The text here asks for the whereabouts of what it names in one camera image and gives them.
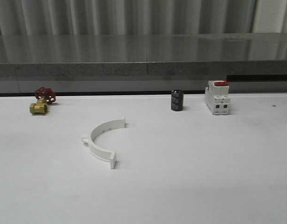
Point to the white half pipe clamp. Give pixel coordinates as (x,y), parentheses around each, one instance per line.
(99,152)

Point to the black cylindrical capacitor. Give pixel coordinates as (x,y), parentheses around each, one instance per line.
(177,99)

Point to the brass valve red handwheel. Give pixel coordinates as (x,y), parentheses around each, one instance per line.
(45,96)

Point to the grey stone ledge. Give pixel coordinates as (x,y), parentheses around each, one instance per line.
(142,63)

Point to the white circuit breaker red switch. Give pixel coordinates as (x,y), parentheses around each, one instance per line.
(216,97)

